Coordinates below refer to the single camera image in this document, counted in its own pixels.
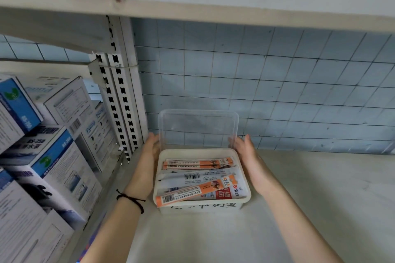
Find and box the black wrist band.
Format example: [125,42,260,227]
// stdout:
[116,189,146,215]

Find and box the clear plastic box lid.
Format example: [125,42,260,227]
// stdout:
[158,109,240,151]

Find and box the white stick sachet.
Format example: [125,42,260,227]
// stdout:
[158,176,236,195]
[160,167,240,182]

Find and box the white perforated shelf upright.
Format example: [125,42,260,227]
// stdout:
[89,53,132,162]
[106,16,149,154]

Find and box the wire grid back panel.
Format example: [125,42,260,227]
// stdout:
[131,18,395,154]
[0,34,104,110]

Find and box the cream shelf board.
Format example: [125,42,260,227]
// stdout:
[65,148,395,263]

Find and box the long orange stick sachet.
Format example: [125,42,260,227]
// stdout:
[156,180,230,208]

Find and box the white red label packet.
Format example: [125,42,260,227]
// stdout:
[210,179,249,202]

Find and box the thin wire tie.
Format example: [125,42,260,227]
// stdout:
[99,64,140,71]

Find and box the person's right forearm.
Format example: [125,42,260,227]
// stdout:
[262,186,344,263]

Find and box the white plastic storage box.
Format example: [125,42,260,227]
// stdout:
[153,149,252,215]

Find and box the white shelf bracket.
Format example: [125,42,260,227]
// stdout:
[87,58,104,88]

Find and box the white shelf board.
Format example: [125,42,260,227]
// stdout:
[0,7,118,54]
[0,0,395,33]

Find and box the stack of white blue cartons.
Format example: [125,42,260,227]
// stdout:
[0,74,119,263]

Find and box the person's left forearm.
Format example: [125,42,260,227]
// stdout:
[80,188,150,263]

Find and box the person's right hand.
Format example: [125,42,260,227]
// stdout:
[228,134,281,198]

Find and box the person's left hand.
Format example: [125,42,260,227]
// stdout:
[125,133,161,200]

